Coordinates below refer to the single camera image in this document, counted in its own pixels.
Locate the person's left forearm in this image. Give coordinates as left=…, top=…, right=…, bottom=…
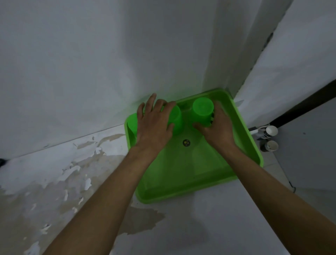
left=43, top=148, right=158, bottom=255

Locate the person's right forearm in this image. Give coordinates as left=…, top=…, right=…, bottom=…
left=224, top=150, right=336, bottom=255

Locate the person's left hand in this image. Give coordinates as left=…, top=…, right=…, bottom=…
left=131, top=92, right=177, bottom=156

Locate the person's right hand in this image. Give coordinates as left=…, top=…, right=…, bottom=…
left=193, top=101, right=241, bottom=159

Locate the green plastic tray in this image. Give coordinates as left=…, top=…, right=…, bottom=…
left=125, top=88, right=264, bottom=204

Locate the green plastic cup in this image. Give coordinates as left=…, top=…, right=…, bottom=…
left=161, top=104, right=184, bottom=136
left=127, top=113, right=138, bottom=140
left=192, top=97, right=215, bottom=128

